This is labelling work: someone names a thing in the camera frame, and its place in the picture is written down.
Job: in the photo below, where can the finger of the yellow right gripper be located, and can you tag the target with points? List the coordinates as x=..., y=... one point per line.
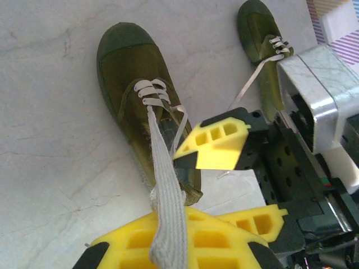
x=276, y=221
x=221, y=151

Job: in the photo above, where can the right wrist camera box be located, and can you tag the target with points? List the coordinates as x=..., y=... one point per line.
x=322, y=84

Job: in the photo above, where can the olive shoe with laces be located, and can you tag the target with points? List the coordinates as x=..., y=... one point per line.
x=168, y=196

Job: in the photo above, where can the small white thread scrap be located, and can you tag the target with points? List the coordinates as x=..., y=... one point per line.
x=224, y=174

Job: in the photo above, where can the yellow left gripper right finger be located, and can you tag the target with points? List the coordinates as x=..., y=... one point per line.
x=238, y=245

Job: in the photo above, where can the white shoelace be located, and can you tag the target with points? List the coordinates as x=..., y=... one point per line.
x=272, y=59

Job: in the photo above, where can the olive green canvas shoe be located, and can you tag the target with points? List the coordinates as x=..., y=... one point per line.
x=252, y=22
x=126, y=56

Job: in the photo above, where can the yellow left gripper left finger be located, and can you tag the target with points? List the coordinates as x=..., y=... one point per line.
x=112, y=235

